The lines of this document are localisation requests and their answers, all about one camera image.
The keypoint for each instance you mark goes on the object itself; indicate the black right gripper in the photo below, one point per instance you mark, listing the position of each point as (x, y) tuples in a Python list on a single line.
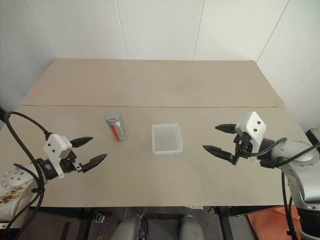
[(242, 147)]

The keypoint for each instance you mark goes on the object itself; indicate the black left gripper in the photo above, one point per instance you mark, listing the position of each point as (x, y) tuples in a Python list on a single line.
[(68, 163)]

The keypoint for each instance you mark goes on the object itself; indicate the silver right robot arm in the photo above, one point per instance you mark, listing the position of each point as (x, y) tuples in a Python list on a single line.
[(295, 165)]

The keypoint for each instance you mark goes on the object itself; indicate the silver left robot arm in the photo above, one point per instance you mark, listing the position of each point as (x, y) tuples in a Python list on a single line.
[(17, 178)]

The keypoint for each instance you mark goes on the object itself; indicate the silver and red can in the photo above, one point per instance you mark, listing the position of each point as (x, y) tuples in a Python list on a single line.
[(117, 126)]

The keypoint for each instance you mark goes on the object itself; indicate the clear plastic tray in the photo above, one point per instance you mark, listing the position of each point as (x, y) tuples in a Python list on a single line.
[(166, 138)]

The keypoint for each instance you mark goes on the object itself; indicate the orange brown board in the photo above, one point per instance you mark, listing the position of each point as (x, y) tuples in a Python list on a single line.
[(272, 223)]

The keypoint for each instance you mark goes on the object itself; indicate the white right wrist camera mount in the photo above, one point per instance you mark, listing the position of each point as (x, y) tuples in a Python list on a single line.
[(253, 132)]

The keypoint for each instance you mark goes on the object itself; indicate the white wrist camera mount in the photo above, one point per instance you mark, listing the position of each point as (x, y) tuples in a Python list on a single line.
[(253, 132), (55, 151)]

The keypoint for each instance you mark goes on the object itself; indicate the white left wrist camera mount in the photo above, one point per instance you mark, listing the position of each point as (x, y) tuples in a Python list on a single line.
[(55, 151)]

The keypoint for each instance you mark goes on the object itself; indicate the black table frame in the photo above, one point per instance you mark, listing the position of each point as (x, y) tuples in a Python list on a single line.
[(155, 217)]

